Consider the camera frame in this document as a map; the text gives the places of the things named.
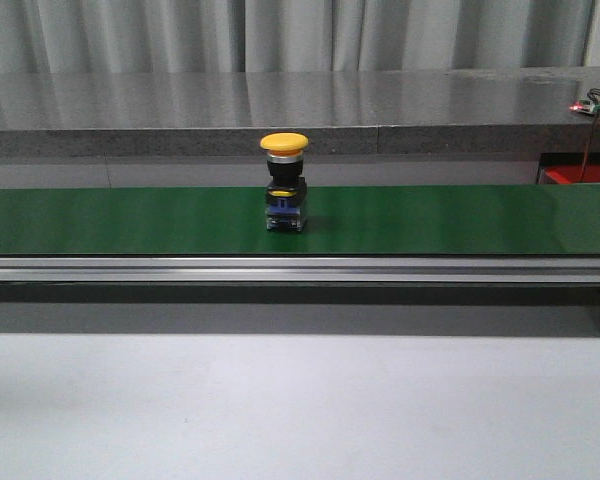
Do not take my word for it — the yellow mushroom push button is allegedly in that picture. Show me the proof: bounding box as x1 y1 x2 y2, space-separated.
260 132 309 232

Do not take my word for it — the grey stone counter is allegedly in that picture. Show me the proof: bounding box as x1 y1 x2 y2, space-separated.
0 67 600 157

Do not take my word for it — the green conveyor belt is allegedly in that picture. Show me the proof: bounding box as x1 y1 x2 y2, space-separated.
0 185 600 258

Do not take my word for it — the red plastic bin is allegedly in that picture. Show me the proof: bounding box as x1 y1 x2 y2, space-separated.
538 165 600 185

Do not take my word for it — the small green circuit board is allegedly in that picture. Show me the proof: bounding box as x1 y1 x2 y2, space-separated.
569 88 600 116

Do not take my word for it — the grey curtain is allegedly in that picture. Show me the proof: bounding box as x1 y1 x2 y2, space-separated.
0 1 595 74

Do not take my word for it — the aluminium conveyor frame rail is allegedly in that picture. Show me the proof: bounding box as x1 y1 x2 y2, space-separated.
0 256 600 285

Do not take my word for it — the thin dark wire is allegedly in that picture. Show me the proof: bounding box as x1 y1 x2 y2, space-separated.
577 112 600 185

